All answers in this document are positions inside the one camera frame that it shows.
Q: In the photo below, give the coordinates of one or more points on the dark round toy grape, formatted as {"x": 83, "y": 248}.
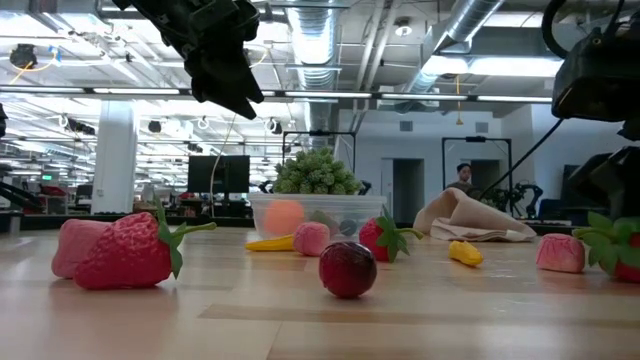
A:
{"x": 348, "y": 227}

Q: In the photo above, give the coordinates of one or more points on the long linear ceiling light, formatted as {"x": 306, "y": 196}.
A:
{"x": 325, "y": 94}

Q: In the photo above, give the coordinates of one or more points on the white square pillar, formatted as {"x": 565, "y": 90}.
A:
{"x": 115, "y": 165}

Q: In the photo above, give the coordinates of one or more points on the bright rectangular ceiling light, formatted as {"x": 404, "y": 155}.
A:
{"x": 500, "y": 66}

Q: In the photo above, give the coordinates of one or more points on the silver spiral air duct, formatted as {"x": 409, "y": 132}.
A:
{"x": 470, "y": 20}
{"x": 315, "y": 40}

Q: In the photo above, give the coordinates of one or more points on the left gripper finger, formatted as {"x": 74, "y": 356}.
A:
{"x": 210, "y": 92}
{"x": 235, "y": 75}

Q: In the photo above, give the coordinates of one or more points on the black background monitor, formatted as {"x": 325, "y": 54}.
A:
{"x": 218, "y": 174}

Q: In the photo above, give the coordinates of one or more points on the black background gantry frame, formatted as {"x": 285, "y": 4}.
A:
{"x": 320, "y": 133}
{"x": 475, "y": 139}

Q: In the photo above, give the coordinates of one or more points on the clear plastic tupperware container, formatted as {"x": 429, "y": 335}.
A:
{"x": 360, "y": 210}

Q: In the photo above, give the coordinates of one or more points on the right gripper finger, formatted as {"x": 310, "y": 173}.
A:
{"x": 620, "y": 175}

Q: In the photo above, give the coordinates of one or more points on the grey bin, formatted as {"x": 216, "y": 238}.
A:
{"x": 11, "y": 222}

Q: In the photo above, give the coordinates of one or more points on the black ceiling-hung device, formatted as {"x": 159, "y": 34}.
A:
{"x": 22, "y": 55}

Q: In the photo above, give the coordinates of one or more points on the beige folded cloth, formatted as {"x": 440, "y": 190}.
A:
{"x": 465, "y": 220}

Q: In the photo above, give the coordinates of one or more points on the black aluminium table frame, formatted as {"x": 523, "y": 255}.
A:
{"x": 150, "y": 220}

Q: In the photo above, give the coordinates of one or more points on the pink toy berry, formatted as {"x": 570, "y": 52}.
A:
{"x": 75, "y": 247}
{"x": 311, "y": 239}
{"x": 560, "y": 253}

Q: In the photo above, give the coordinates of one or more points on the orange toy fruit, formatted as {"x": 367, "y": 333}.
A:
{"x": 283, "y": 217}

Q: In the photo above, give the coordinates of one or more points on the dark red toy cherry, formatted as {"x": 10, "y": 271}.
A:
{"x": 347, "y": 270}

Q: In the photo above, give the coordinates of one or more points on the black background robot arm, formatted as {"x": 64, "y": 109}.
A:
{"x": 520, "y": 192}

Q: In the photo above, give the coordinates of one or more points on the person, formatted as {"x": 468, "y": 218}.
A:
{"x": 464, "y": 175}

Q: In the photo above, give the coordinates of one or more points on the green artificial ball plant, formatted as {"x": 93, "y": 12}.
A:
{"x": 316, "y": 175}

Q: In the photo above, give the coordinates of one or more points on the round ceiling sensor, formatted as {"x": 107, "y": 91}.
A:
{"x": 403, "y": 27}

